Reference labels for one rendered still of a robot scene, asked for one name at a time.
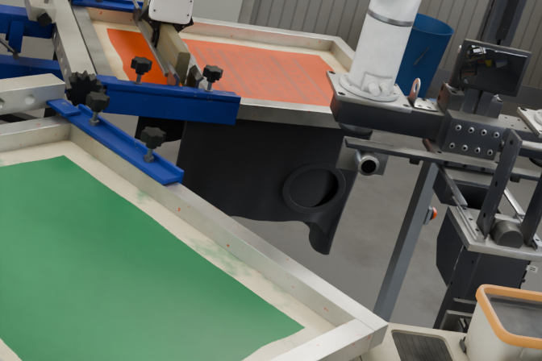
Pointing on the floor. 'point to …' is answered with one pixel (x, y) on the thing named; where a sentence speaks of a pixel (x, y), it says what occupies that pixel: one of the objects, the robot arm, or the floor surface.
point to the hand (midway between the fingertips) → (163, 39)
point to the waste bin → (423, 53)
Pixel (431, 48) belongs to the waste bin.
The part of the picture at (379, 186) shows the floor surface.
